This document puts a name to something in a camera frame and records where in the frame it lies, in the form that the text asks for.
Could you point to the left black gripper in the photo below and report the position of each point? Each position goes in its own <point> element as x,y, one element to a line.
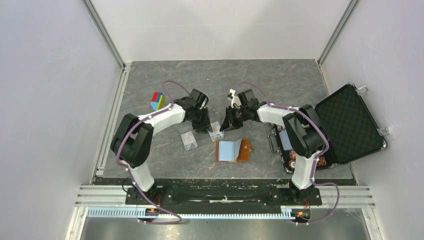
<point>206,124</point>

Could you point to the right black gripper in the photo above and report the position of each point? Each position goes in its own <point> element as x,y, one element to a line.
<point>229,122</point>

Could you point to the clear plastic card sleeve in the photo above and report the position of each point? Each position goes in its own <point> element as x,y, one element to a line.
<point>192,140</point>

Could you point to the brown leather card holder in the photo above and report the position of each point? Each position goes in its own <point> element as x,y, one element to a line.
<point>233,151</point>

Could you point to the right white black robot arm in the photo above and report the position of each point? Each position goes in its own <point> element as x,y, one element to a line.
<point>302,124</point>

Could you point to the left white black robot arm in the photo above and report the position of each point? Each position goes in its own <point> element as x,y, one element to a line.
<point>132,141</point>

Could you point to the blue patterned card deck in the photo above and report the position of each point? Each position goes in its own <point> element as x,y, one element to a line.
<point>285,141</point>

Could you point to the multicoloured block toy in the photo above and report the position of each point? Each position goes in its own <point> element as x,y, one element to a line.
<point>157,101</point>

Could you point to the orange brown poker chip roll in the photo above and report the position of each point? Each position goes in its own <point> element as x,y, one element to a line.
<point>292,155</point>

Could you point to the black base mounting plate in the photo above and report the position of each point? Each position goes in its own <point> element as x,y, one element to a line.
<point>224,196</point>

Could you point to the black poker chip case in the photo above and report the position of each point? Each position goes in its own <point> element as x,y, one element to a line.
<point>350,129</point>

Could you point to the white slotted cable duct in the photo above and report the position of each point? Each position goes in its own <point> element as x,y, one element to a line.
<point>143,213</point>

